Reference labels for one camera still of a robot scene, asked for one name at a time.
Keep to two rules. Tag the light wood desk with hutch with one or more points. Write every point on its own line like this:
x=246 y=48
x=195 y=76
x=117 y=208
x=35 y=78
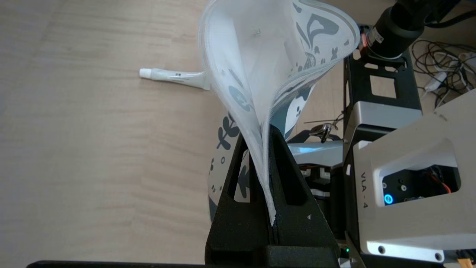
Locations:
x=93 y=149

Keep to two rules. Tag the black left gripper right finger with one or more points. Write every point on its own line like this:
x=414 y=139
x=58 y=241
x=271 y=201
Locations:
x=305 y=230

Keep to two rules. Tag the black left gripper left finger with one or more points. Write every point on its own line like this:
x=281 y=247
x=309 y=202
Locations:
x=223 y=230

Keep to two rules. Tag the white power plug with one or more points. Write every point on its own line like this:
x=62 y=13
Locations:
x=435 y=82

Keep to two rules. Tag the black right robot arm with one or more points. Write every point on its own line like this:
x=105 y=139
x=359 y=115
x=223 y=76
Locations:
x=398 y=26

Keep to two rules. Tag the metal carabiner clip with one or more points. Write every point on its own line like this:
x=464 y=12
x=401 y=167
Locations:
x=323 y=130

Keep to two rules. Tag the white horse-print zip pouch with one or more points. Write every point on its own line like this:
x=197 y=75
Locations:
x=260 y=56

